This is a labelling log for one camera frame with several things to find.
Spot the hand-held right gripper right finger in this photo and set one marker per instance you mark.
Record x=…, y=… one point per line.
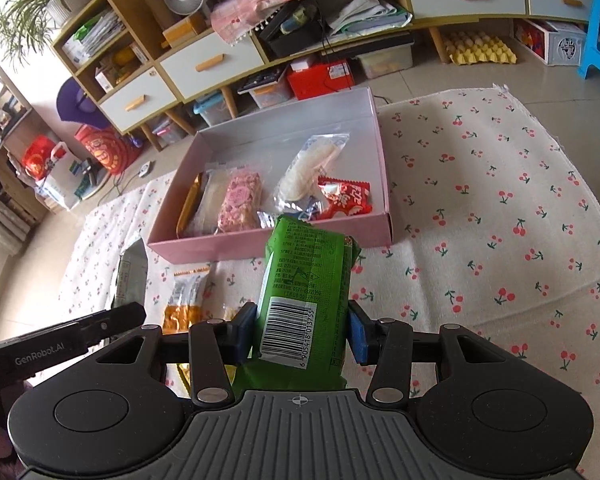
x=358, y=335

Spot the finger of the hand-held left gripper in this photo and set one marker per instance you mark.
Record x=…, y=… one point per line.
x=115, y=322

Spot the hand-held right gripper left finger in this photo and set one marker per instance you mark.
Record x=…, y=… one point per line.
x=243, y=335

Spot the long grey white packet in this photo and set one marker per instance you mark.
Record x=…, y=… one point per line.
x=130, y=275

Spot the orange snack packet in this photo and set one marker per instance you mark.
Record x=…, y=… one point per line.
x=185, y=305

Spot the green snack packet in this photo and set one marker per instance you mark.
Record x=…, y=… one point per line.
x=305, y=270

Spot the small silver snack packet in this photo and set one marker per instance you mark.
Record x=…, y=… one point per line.
x=267, y=220

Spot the pink snack bar packet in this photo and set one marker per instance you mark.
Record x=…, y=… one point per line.
x=237, y=202

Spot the red snack packet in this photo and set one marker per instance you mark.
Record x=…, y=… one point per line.
x=345, y=200

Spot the clear rice cake packet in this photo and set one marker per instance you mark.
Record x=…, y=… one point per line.
x=212, y=202
x=310, y=165

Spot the pink cardboard box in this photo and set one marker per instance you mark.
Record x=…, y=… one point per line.
x=280, y=125

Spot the white shopping bag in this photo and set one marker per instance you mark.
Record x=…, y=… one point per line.
x=62, y=185

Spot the small white floor device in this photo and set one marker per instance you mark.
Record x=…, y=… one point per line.
x=145, y=169

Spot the red printed bag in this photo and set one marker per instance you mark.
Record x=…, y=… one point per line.
x=105, y=152

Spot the cherry print tablecloth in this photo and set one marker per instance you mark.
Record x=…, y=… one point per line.
x=480, y=210

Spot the red gift bag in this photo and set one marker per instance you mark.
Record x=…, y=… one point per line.
x=37, y=160

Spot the small clear storage bin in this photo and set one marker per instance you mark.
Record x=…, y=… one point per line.
x=170, y=132

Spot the wooden bookshelf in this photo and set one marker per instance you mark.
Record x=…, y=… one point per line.
x=17, y=125

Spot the purple round object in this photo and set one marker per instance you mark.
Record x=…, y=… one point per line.
x=70, y=105

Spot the clear bin blue lid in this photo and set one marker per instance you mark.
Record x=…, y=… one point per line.
x=212, y=112

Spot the clear bin black lid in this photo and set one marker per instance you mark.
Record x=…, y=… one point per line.
x=270, y=95

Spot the small white box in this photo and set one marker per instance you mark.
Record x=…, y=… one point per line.
x=104, y=80

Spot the red box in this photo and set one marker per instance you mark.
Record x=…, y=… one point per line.
x=315, y=85

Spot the orange fruit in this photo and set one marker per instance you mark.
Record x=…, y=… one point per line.
x=124, y=57

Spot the large clear storage bin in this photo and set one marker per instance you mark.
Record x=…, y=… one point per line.
x=385, y=62

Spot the stack of booklets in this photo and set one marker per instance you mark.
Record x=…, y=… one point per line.
x=95, y=35

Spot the wooden cabinet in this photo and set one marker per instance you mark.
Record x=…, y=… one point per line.
x=152, y=30

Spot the black storage box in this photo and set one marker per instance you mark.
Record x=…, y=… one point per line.
x=290, y=42

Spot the yellow wooden box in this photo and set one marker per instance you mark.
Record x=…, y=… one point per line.
x=185, y=30

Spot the yellow egg tray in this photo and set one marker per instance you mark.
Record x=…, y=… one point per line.
x=480, y=52

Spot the pink cherry cloth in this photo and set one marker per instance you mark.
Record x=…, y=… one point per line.
x=240, y=15

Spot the stack of papers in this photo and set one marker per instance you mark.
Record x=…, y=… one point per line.
x=365, y=10

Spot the white printed crate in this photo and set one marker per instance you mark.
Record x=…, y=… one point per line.
x=565, y=47

